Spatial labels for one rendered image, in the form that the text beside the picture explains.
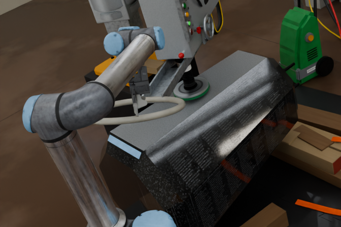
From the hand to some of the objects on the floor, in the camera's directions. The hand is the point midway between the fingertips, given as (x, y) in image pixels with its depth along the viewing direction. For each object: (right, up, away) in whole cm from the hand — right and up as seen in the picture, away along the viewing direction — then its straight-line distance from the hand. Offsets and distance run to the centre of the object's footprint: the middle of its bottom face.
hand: (135, 113), depth 229 cm
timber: (+71, -75, +93) cm, 139 cm away
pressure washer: (+131, +28, +233) cm, 269 cm away
